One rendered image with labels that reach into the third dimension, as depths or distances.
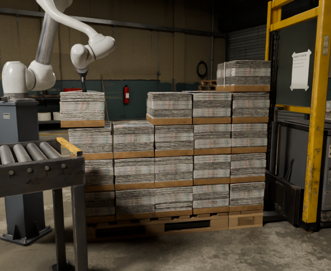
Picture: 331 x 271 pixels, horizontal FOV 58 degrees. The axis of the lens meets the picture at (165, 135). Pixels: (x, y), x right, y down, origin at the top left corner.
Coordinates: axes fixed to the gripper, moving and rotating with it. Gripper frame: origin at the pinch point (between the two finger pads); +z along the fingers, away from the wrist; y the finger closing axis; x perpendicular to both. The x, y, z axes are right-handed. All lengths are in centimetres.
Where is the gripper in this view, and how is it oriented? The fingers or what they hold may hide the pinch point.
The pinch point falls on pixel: (84, 82)
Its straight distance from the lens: 224.0
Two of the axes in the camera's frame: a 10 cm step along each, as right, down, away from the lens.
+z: -1.6, 3.1, 9.4
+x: 9.8, -0.3, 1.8
